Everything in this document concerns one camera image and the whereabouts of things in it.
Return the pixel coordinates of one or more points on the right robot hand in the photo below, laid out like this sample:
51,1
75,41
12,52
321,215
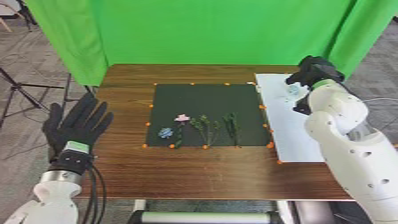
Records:
312,70

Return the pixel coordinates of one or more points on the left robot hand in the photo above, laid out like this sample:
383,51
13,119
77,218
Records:
75,126

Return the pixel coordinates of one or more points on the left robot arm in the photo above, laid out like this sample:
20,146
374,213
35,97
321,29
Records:
56,186

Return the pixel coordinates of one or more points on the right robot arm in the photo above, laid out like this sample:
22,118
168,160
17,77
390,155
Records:
356,143

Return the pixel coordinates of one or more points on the blue flower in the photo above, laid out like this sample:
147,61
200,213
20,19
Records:
166,133
294,89

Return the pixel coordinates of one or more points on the black tripod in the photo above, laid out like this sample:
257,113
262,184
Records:
19,87

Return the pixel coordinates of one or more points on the pink flower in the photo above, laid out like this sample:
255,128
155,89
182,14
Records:
182,117

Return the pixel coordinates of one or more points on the white sheet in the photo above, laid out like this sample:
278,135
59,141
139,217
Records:
285,133

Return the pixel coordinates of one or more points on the dark mat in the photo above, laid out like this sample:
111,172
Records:
207,103

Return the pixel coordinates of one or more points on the green sprig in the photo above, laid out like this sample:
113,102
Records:
232,125
203,126

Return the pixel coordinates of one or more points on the wooden chair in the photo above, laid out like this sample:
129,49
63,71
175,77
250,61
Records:
12,15

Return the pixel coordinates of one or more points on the pale grey bar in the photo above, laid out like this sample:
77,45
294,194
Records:
205,218

